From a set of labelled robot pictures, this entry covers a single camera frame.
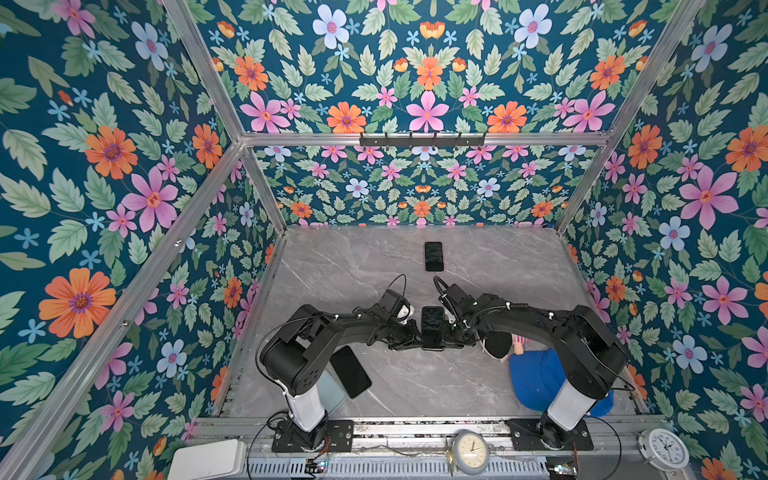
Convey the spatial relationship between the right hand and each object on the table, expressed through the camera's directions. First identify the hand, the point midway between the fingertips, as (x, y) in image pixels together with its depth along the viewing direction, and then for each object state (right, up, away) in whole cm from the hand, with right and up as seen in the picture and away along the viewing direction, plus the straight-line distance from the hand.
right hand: (438, 345), depth 88 cm
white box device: (-55, -21, -19) cm, 62 cm away
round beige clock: (+5, -19, -20) cm, 28 cm away
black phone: (-26, -7, -2) cm, 27 cm away
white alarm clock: (+51, -19, -19) cm, 57 cm away
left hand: (-2, +2, -3) cm, 4 cm away
